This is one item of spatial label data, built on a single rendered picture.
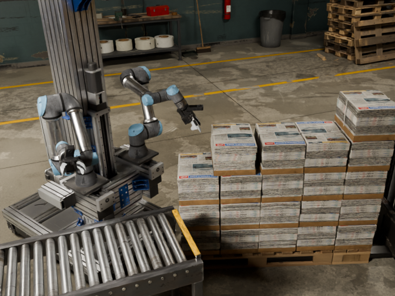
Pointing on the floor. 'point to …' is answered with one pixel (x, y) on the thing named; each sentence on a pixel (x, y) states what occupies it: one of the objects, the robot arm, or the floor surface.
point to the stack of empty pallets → (347, 41)
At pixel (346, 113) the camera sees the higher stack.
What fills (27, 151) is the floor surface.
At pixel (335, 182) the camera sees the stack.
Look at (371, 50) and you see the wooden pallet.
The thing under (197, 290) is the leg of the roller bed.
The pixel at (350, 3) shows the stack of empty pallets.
